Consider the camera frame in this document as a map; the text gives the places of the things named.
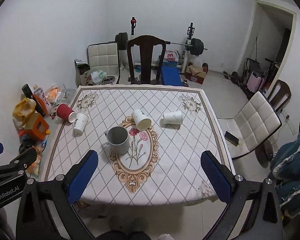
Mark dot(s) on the red paper cup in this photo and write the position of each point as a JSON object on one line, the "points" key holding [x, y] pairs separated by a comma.
{"points": [[66, 113]]}

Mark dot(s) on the grey ceramic mug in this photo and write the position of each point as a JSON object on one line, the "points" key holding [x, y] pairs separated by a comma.
{"points": [[118, 138]]}

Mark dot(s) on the white padded chair right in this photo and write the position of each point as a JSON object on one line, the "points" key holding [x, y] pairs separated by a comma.
{"points": [[255, 123]]}

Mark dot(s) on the yellow plastic bag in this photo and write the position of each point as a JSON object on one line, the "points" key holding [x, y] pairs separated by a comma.
{"points": [[22, 112]]}

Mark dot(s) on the white paper cup left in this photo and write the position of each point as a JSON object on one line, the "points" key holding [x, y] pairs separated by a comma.
{"points": [[80, 123]]}

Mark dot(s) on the cardboard box on floor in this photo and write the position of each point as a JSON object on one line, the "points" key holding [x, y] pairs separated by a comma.
{"points": [[196, 74]]}

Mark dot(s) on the blue denim clothing pile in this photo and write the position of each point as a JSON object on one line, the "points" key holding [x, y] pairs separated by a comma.
{"points": [[285, 168]]}

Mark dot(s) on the dark wooden chair right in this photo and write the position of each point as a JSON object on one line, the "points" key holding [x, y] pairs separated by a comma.
{"points": [[279, 95]]}

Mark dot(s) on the floral patterned tablecloth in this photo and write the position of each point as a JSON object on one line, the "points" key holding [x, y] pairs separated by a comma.
{"points": [[162, 165]]}

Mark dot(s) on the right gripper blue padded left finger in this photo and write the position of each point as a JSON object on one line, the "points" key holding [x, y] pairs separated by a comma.
{"points": [[79, 175]]}

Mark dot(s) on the silver gift bag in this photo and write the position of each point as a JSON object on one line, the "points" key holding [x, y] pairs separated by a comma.
{"points": [[83, 73]]}

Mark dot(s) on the pink suitcase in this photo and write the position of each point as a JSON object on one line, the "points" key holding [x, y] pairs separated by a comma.
{"points": [[254, 82]]}

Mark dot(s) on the white paper cup with calligraphy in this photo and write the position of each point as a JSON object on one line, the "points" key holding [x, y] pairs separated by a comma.
{"points": [[142, 121]]}

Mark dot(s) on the dark wooden chair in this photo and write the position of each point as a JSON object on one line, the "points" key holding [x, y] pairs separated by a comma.
{"points": [[146, 44], [279, 95]]}

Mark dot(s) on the white paper cup far right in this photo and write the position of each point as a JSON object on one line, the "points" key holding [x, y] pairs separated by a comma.
{"points": [[173, 118]]}

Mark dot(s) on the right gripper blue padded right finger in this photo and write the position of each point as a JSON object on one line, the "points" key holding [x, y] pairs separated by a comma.
{"points": [[220, 177]]}

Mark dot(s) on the cream padded chair back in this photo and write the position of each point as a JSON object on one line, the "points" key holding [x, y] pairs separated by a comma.
{"points": [[103, 60]]}

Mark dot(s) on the orange box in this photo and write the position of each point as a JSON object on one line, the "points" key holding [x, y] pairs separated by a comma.
{"points": [[36, 127]]}

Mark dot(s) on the black phone on chair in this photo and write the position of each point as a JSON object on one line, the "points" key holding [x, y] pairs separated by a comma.
{"points": [[231, 138]]}

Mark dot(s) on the blue weight bench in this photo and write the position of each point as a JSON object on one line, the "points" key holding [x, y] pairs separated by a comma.
{"points": [[170, 76]]}

